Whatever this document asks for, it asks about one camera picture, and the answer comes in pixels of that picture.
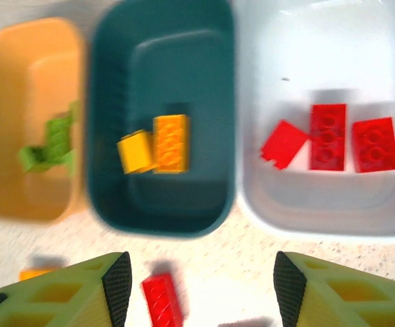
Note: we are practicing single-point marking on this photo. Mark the teal plastic container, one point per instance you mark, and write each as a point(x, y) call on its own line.
point(184, 85)

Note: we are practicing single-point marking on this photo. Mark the white plastic container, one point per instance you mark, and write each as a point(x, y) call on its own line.
point(320, 51)

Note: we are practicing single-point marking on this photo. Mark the small green lego brick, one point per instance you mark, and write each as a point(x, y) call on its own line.
point(71, 163)
point(34, 160)

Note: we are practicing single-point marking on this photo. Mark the yellow-green right gripper left finger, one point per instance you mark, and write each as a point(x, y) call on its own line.
point(92, 306)

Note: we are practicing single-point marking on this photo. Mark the yellow lego brick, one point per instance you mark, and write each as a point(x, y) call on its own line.
point(35, 274)
point(136, 153)

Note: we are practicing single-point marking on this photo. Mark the long red lego brick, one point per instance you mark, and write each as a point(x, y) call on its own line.
point(327, 136)
point(161, 299)

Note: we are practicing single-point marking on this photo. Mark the orange lego brick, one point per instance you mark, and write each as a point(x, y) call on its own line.
point(170, 143)

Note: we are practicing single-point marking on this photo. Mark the yellow plastic container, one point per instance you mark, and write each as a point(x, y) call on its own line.
point(13, 102)

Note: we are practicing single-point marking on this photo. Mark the yellow-green right gripper right finger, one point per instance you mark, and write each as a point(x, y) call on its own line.
point(320, 306)

